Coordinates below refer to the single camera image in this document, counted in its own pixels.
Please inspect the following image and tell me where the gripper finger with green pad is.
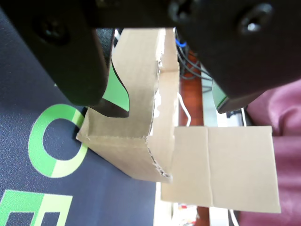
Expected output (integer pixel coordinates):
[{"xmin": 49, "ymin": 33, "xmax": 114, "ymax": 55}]
[
  {"xmin": 175, "ymin": 0, "xmax": 301, "ymax": 114},
  {"xmin": 0, "ymin": 0, "xmax": 131, "ymax": 118}
]

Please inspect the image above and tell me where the open cardboard box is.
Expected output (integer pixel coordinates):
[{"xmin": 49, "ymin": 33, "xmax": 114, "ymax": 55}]
[{"xmin": 76, "ymin": 27, "xmax": 181, "ymax": 184}]

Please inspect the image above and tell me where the creased cardboard sheet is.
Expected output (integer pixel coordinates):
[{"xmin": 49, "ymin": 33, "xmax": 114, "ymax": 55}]
[{"xmin": 161, "ymin": 126, "xmax": 282, "ymax": 214}]

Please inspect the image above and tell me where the pink garment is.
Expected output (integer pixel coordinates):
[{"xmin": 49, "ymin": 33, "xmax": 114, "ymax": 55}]
[{"xmin": 235, "ymin": 79, "xmax": 301, "ymax": 226}]

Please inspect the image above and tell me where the dark grey WOWROBO mat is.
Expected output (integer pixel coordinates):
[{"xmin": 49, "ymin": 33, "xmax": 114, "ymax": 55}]
[{"xmin": 0, "ymin": 7, "xmax": 158, "ymax": 226}]

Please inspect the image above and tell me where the black cable bundle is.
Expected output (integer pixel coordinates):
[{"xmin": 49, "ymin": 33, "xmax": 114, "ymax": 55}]
[{"xmin": 175, "ymin": 28, "xmax": 214, "ymax": 81}]

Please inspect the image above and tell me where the white cord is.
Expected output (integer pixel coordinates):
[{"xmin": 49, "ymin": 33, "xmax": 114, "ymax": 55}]
[{"xmin": 176, "ymin": 92, "xmax": 191, "ymax": 127}]

